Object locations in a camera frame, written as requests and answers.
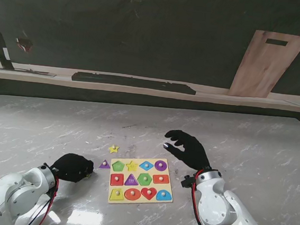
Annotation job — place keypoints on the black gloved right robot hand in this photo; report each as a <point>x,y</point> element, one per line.
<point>193,154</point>

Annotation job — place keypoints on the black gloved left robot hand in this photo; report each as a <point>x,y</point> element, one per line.
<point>71,167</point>

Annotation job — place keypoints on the green pentagon puzzle piece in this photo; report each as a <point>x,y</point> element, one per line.
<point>88,176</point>

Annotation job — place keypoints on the purple circle puzzle piece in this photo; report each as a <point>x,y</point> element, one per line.
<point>161,165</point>

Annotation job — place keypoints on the orange rectangle puzzle piece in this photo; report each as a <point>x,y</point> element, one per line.
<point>161,179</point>

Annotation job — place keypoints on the red square puzzle piece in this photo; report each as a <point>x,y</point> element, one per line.
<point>117,179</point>

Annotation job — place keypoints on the blue diamond puzzle piece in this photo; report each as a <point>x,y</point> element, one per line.
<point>146,165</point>

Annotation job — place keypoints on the blue semicircle puzzle piece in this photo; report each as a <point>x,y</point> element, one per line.
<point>164,195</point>

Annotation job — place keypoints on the yellow trapezoid puzzle piece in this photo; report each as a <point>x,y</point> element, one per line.
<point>116,194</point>

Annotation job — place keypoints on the green hexagon puzzle piece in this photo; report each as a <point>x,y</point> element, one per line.
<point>144,179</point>

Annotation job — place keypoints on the red heart puzzle piece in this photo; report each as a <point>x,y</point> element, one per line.
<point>148,193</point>

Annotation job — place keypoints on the wooden shape puzzle board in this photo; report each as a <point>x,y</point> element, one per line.
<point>132,181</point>

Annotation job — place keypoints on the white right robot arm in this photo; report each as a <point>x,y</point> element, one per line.
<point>222,212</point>

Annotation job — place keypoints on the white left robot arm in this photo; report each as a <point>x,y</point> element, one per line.
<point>9,194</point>

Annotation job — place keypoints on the purple triangle puzzle piece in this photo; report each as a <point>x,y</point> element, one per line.
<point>104,164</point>

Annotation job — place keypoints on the yellow star puzzle piece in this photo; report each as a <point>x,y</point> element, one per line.
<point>113,149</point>

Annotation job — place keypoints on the wooden cutting board with slot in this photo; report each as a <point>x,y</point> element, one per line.
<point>266,65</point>

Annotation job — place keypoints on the light wooden shelf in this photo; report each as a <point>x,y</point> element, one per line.
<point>220,98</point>

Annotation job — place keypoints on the black keyboard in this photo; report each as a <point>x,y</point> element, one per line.
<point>131,82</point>

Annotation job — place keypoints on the flat thin tray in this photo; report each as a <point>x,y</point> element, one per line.
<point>29,72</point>

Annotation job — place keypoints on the red and black object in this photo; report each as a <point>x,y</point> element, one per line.
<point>24,45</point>

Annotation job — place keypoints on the black bottle-shaped stand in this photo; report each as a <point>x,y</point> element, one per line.
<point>0,47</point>

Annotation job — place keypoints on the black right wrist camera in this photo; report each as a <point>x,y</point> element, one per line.
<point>188,182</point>

